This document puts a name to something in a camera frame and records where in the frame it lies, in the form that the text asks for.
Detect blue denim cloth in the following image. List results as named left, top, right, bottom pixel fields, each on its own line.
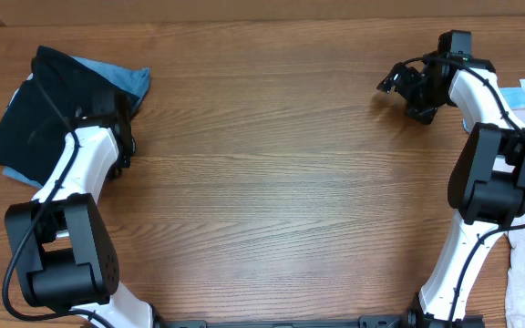
left=2, top=56, right=150, bottom=189

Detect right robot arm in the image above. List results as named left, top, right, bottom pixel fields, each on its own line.
left=358, top=30, right=525, bottom=327

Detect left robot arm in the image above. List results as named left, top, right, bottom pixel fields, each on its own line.
left=2, top=90, right=161, bottom=327

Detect black shorts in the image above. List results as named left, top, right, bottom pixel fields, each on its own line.
left=0, top=46, right=139, bottom=186

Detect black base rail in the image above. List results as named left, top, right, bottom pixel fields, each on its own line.
left=152, top=313, right=486, bottom=328

